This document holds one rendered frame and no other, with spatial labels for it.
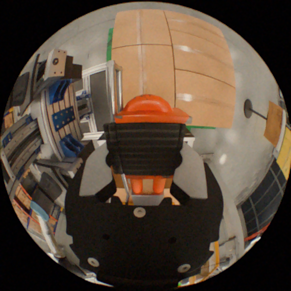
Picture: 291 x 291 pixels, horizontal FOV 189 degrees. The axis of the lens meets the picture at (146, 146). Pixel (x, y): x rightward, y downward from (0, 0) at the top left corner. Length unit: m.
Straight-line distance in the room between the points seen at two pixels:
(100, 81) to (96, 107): 0.29
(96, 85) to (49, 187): 0.97
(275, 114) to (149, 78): 1.76
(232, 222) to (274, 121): 1.44
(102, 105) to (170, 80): 0.72
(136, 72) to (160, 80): 0.15
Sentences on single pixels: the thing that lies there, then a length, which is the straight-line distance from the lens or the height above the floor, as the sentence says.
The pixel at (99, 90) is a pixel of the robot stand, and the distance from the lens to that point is 1.09.
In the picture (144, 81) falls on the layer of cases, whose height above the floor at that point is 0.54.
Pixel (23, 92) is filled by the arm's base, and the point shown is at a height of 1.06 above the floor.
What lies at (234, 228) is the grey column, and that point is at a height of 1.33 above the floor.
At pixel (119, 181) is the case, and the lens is 0.47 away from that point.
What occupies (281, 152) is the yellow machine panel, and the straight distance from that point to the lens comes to 7.32.
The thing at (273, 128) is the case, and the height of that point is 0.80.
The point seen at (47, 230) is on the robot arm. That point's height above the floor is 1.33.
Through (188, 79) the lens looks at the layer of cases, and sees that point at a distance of 0.71.
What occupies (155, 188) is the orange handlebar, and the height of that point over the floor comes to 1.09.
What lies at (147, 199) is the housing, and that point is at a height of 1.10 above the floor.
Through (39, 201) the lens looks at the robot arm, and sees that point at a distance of 0.51.
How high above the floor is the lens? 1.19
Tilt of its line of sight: 58 degrees down
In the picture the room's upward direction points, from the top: 179 degrees counter-clockwise
